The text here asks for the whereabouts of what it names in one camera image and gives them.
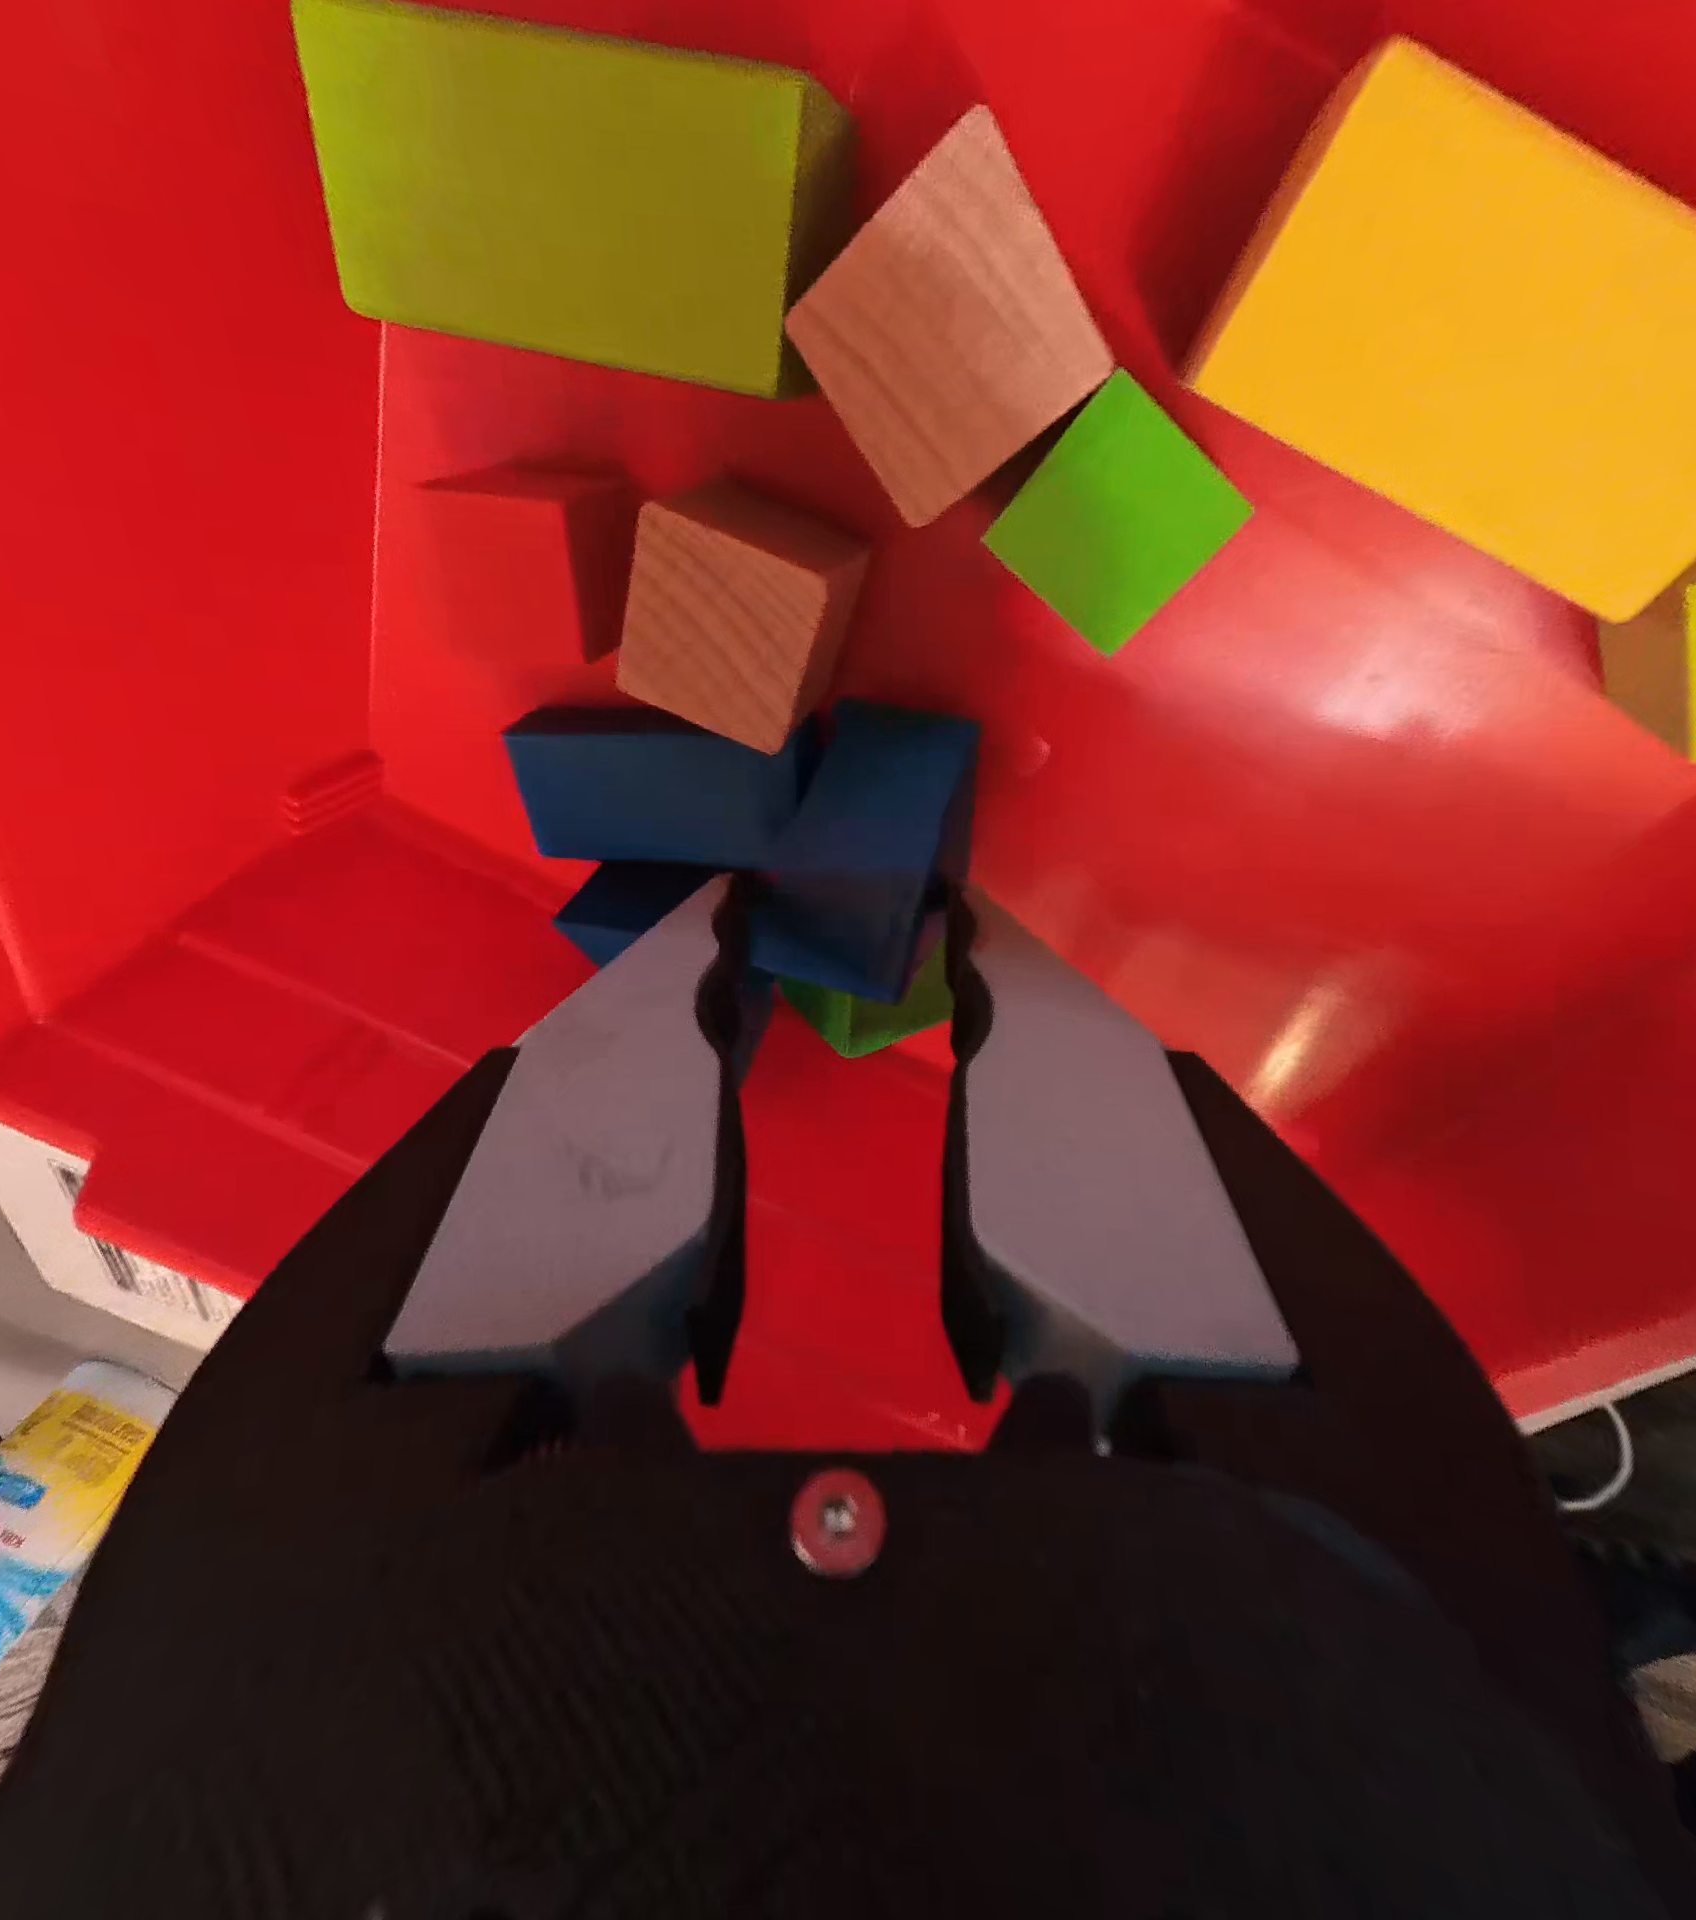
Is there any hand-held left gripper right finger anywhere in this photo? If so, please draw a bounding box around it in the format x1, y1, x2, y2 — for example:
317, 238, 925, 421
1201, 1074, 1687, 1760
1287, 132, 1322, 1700
940, 884, 1302, 1409

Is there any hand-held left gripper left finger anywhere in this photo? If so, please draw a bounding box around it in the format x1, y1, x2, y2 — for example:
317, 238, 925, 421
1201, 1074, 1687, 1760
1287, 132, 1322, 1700
381, 877, 756, 1409

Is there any small green wooden block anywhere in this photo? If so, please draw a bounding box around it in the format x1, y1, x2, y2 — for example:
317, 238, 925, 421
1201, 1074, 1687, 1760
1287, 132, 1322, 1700
777, 957, 957, 1063

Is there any red plastic bin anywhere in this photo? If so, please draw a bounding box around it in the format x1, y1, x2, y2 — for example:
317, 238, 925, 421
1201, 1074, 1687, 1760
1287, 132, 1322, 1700
0, 0, 1696, 1458

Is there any blue wooden block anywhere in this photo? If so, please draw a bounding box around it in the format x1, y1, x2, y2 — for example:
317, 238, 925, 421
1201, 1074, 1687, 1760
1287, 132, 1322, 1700
745, 696, 984, 1007
500, 707, 824, 874
549, 860, 733, 972

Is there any white cardboard box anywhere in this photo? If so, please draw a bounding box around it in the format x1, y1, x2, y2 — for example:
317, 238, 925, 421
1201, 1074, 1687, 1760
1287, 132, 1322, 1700
0, 1117, 246, 1431

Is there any natural wooden cube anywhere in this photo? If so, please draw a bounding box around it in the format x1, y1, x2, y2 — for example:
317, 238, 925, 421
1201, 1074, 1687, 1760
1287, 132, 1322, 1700
614, 478, 873, 759
781, 104, 1117, 533

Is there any red wooden block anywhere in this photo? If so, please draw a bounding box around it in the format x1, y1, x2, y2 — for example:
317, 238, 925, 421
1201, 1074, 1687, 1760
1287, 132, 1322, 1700
416, 462, 636, 666

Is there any green wooden cube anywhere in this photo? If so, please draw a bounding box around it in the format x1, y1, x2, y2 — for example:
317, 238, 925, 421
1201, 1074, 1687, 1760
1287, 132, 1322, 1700
980, 366, 1256, 661

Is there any large yellow wooden block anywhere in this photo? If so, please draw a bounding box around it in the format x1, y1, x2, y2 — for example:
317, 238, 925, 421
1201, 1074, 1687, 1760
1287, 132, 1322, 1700
1184, 37, 1696, 627

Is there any large olive green wooden block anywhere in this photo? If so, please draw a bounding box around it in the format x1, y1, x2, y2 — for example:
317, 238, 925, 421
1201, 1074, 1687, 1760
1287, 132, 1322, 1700
289, 0, 860, 403

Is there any white cable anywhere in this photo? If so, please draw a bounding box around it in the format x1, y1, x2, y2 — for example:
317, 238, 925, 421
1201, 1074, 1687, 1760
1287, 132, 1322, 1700
1533, 1394, 1640, 1512

